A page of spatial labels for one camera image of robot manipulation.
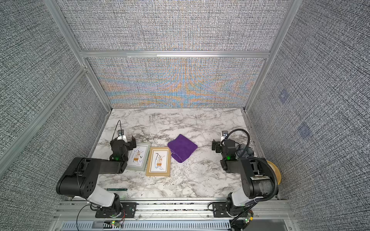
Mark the light wooden picture frame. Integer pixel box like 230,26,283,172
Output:
145,147,172,177

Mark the purple cloth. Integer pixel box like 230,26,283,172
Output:
167,134,198,163

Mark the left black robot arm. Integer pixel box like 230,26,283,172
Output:
56,137,136,218

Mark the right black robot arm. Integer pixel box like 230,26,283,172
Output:
212,140,278,217

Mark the bowl of grey stones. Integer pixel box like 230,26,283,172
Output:
236,144,254,159

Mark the grey green picture frame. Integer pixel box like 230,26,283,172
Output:
126,142,151,171

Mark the green handled fork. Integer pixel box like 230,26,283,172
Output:
106,188,128,192

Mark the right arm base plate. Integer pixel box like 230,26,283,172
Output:
209,202,249,218

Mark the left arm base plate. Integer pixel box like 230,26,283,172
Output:
95,202,137,218

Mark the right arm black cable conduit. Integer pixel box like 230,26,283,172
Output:
225,128,278,203

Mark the aluminium front rail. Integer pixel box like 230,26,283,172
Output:
53,198,296,221

